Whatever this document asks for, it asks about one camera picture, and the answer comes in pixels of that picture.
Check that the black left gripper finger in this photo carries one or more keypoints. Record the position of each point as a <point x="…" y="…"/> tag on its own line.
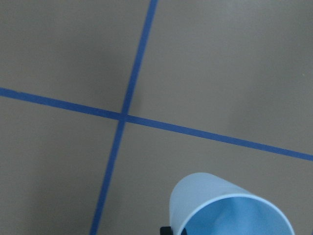
<point x="168" y="231"/>

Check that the light blue cup robot-left side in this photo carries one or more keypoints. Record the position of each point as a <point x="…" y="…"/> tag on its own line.
<point x="204" y="204"/>

